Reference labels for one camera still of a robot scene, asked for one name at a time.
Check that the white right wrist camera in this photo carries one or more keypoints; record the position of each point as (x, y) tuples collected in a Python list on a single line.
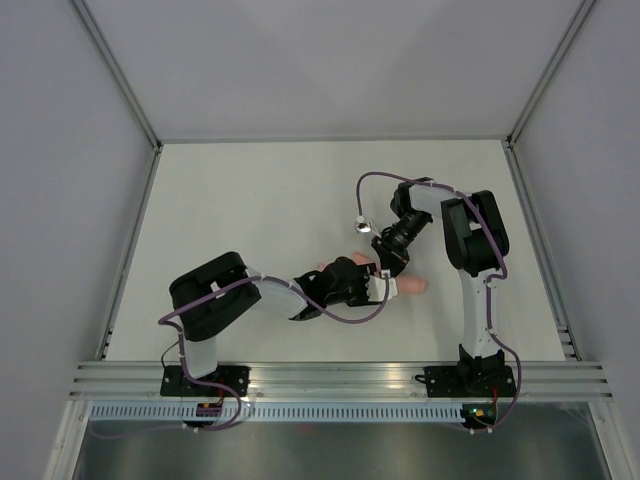
[(363, 225)]

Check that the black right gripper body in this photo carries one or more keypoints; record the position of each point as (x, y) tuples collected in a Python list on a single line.
[(394, 246)]

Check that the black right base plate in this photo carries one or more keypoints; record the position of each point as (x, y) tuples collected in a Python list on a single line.
[(449, 382)]

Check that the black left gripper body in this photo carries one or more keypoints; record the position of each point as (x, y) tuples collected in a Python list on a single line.
[(356, 295)]

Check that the aluminium front rail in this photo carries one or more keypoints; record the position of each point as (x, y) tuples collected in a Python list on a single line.
[(542, 382)]

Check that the aluminium frame post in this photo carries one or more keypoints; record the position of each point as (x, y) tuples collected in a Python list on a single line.
[(579, 18), (95, 34)]

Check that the pink satin napkin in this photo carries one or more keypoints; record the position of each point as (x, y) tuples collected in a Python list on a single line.
[(406, 284)]

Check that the left aluminium frame post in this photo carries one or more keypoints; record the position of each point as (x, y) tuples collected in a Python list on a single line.
[(95, 34)]

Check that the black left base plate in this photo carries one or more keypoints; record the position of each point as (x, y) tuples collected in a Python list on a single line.
[(225, 378)]

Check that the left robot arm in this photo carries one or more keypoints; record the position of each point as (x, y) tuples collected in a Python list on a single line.
[(211, 297)]

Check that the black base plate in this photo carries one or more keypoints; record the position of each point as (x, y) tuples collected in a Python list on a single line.
[(449, 382), (225, 378)]

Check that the white slotted cable duct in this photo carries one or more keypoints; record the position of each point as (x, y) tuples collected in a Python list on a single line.
[(282, 412)]

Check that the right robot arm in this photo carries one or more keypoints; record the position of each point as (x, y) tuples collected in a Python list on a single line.
[(476, 244)]

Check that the right aluminium frame post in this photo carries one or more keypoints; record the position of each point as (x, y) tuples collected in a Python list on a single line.
[(579, 18)]

